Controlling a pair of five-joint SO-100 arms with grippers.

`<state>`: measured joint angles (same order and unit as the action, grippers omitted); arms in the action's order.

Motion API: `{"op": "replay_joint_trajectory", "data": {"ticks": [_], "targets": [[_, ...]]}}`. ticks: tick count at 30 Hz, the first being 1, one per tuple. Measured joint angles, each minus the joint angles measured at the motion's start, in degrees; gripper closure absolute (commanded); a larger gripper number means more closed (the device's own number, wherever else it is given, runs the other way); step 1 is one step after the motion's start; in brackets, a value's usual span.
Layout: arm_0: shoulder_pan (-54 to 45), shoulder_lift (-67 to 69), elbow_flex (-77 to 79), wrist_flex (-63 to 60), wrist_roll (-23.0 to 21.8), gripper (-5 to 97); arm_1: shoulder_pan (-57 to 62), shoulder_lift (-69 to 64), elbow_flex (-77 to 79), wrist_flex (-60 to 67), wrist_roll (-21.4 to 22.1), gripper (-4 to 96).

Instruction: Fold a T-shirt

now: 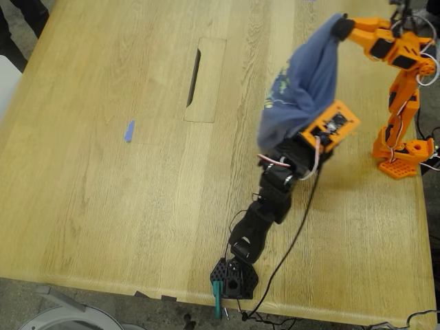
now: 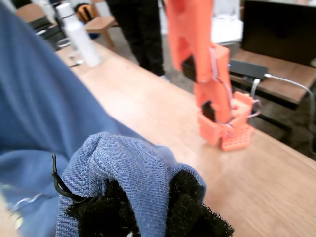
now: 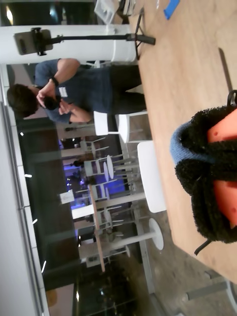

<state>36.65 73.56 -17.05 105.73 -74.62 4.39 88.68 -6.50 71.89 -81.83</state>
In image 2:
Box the black laptop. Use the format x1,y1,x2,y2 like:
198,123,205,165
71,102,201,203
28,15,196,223
240,0,316,67

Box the blue printed T-shirt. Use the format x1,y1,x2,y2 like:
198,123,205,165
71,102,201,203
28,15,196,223
0,2,208,237

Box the white water bottle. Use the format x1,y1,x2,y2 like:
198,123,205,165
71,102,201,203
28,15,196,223
54,2,102,68

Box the black hub box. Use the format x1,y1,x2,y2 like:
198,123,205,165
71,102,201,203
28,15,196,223
229,60,269,80

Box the white charging cable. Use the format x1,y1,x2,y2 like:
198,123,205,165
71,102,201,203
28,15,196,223
251,73,316,156

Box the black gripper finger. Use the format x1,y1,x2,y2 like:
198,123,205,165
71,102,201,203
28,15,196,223
166,169,235,237
64,179,141,237

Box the wooden stool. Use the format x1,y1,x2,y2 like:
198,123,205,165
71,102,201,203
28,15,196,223
85,16,119,49

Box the dark side table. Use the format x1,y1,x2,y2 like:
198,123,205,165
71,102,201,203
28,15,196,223
228,49,316,139

